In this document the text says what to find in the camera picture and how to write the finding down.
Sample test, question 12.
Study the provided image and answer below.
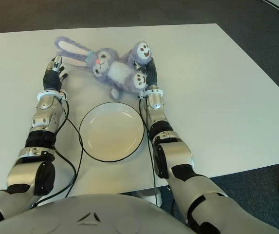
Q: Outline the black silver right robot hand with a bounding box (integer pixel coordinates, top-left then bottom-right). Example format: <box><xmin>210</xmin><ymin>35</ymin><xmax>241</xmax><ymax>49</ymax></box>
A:
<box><xmin>133</xmin><ymin>57</ymin><xmax>158</xmax><ymax>86</ymax></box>

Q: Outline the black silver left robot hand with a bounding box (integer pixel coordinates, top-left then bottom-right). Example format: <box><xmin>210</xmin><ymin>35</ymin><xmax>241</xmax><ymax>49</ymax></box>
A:
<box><xmin>43</xmin><ymin>55</ymin><xmax>68</xmax><ymax>91</ymax></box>

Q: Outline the purple plush bunny doll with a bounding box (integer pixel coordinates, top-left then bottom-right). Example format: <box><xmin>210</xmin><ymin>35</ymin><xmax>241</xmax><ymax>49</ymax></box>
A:
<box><xmin>54</xmin><ymin>36</ymin><xmax>154</xmax><ymax>101</ymax></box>

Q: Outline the white plate with black rim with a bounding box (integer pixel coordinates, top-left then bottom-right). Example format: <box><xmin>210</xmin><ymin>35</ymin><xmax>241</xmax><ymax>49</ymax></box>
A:
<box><xmin>79</xmin><ymin>102</ymin><xmax>145</xmax><ymax>162</ymax></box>

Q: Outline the grey robot torso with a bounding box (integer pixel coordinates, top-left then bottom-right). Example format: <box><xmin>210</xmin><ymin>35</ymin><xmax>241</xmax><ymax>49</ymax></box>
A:
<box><xmin>0</xmin><ymin>194</ymin><xmax>193</xmax><ymax>234</ymax></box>

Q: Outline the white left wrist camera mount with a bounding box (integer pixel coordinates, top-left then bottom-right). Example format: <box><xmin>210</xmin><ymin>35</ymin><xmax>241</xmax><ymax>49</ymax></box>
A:
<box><xmin>37</xmin><ymin>89</ymin><xmax>68</xmax><ymax>101</ymax></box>

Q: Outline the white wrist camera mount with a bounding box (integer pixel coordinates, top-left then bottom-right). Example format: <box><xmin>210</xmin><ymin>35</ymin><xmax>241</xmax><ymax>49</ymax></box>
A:
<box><xmin>139</xmin><ymin>89</ymin><xmax>164</xmax><ymax>98</ymax></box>
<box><xmin>37</xmin><ymin>89</ymin><xmax>68</xmax><ymax>101</ymax></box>

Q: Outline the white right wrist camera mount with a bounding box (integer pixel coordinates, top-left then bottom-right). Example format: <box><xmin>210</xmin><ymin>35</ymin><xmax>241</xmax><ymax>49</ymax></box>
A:
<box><xmin>139</xmin><ymin>89</ymin><xmax>164</xmax><ymax>98</ymax></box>

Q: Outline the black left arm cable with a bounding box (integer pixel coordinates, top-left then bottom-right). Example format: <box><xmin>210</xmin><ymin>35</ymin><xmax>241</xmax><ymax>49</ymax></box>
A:
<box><xmin>32</xmin><ymin>97</ymin><xmax>84</xmax><ymax>208</ymax></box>

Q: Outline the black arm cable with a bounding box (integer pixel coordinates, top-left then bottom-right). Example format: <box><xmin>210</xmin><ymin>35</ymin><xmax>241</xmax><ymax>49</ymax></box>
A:
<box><xmin>32</xmin><ymin>97</ymin><xmax>84</xmax><ymax>208</ymax></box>
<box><xmin>139</xmin><ymin>96</ymin><xmax>158</xmax><ymax>205</ymax></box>

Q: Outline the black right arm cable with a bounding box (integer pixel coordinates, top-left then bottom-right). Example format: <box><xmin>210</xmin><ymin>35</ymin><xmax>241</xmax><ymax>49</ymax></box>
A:
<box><xmin>139</xmin><ymin>96</ymin><xmax>158</xmax><ymax>205</ymax></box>

